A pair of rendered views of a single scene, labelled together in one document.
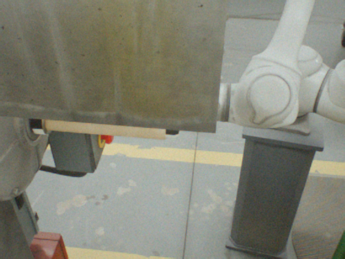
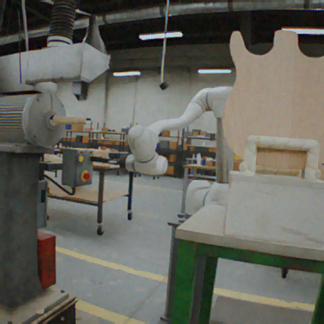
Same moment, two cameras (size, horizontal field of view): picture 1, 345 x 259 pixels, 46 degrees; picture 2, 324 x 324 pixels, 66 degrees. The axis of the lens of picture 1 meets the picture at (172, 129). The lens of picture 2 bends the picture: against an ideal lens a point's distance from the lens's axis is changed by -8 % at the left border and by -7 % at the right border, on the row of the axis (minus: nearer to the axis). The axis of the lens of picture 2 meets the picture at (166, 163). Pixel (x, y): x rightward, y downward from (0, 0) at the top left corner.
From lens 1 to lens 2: 0.95 m
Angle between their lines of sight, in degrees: 40
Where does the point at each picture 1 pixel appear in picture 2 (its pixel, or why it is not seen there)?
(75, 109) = (53, 77)
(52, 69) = (51, 66)
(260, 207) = not seen: hidden behind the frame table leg
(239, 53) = not seen: hidden behind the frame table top
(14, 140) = (42, 117)
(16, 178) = (37, 131)
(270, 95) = (135, 130)
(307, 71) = (200, 186)
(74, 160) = (68, 177)
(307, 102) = (199, 202)
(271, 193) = not seen: hidden behind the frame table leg
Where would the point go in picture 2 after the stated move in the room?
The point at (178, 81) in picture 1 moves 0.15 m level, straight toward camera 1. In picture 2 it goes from (74, 64) to (49, 51)
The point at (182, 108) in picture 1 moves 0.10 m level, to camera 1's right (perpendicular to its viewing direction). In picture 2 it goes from (74, 72) to (98, 71)
